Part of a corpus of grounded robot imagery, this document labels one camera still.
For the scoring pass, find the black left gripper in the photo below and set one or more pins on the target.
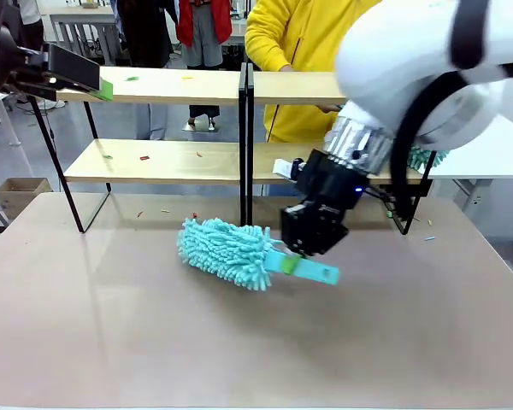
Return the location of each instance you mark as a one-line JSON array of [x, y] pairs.
[[8, 64]]

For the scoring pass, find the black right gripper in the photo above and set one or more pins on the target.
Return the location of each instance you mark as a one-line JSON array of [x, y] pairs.
[[320, 205]]

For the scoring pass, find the teal microfibre duster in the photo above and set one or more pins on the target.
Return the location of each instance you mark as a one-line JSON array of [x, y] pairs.
[[226, 252], [425, 157]]

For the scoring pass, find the person right forearm yellow sleeve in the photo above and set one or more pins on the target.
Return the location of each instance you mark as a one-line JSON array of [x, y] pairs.
[[265, 47]]

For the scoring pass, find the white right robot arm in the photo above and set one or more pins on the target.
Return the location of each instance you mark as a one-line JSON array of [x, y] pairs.
[[389, 51]]

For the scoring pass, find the person right hand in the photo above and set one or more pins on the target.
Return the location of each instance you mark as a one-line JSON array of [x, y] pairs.
[[286, 68]]

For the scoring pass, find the white background table grey legs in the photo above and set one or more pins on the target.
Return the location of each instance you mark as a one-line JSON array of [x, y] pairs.
[[81, 19]]

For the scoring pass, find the bystander in black trousers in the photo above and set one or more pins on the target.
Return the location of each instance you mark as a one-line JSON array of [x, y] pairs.
[[27, 21]]

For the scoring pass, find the bystander in dark clothes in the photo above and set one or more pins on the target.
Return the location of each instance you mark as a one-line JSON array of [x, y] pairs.
[[145, 30]]

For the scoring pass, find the cardboard box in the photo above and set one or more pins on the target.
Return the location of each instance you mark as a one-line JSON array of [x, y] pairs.
[[21, 196]]

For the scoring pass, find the bystander in red vest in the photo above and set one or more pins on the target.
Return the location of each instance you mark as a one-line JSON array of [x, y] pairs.
[[203, 30]]

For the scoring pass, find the white side table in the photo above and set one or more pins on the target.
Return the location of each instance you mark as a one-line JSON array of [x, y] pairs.
[[487, 158]]

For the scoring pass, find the person torso yellow hoodie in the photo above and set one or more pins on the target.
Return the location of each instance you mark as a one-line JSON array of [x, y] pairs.
[[308, 38]]

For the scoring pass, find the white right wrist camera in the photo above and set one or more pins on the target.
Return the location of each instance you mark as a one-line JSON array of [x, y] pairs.
[[281, 167]]

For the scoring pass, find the wooden two-tier shelf black frame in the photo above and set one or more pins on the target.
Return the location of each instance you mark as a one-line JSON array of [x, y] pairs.
[[295, 87], [171, 87]]

